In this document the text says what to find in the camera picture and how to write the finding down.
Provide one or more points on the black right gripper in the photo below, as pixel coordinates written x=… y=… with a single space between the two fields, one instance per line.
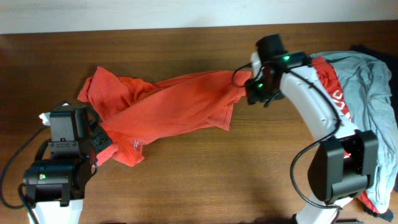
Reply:
x=253 y=94

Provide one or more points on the dark navy garment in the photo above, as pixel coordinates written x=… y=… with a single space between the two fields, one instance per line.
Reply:
x=390 y=61

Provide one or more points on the orange red t-shirt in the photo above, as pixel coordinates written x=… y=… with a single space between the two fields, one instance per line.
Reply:
x=135 y=113

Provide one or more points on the red printed t-shirt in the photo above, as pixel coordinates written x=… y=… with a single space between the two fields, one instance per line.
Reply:
x=328 y=78

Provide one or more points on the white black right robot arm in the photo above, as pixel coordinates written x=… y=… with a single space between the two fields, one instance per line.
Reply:
x=344 y=163

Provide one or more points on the grey t-shirt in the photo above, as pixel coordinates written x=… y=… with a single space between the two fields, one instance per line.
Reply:
x=365 y=83

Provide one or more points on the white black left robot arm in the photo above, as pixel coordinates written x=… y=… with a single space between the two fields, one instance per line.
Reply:
x=53 y=189

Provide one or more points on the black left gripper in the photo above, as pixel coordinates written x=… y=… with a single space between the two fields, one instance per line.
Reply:
x=105 y=139

